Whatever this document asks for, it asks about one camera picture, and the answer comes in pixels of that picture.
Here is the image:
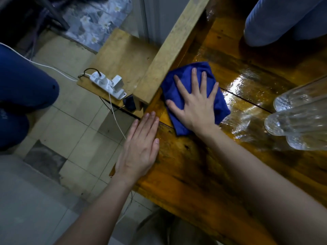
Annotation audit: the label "person's left hand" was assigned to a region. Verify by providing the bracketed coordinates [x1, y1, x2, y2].
[115, 111, 160, 185]

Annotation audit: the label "person's right hand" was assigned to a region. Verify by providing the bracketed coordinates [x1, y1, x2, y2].
[165, 68, 220, 137]

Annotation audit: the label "blue cleaning cloth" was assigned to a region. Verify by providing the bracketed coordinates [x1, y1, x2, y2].
[160, 61, 231, 136]

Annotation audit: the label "person's left forearm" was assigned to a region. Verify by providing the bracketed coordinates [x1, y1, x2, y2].
[53, 173, 134, 245]

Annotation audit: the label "person's grey trousers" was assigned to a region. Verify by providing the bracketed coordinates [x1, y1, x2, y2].
[130, 209, 218, 245]

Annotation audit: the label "glossy wooden table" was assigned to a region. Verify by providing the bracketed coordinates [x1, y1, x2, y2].
[110, 0, 327, 245]

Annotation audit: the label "dark phone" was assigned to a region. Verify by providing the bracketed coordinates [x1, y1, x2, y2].
[122, 95, 137, 113]

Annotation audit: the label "white charger plug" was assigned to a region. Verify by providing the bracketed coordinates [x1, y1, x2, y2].
[111, 75, 125, 91]

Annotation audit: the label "white power strip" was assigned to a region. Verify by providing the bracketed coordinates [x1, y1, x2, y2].
[89, 71, 127, 101]

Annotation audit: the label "low wooden bench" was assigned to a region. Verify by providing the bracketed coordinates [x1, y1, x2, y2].
[76, 28, 160, 119]

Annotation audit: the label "white counter cart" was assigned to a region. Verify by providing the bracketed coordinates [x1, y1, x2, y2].
[127, 0, 195, 47]

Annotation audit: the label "stack of blue bowls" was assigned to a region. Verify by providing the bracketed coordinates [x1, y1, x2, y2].
[243, 0, 327, 47]
[291, 12, 327, 42]

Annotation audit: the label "floral floor mat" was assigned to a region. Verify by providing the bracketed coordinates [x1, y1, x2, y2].
[61, 0, 134, 53]

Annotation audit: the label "metal stove stand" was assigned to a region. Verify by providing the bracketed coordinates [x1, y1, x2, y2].
[35, 0, 70, 31]

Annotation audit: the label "white charger cable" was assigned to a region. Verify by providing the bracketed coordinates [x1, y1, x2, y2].
[108, 93, 127, 141]

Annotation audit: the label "light wooden rail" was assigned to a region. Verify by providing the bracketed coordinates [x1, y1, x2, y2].
[133, 0, 212, 112]

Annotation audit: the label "black cable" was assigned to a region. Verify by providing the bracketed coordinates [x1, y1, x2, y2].
[77, 68, 103, 80]

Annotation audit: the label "white power cord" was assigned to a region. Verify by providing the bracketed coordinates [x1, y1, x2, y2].
[0, 42, 91, 82]

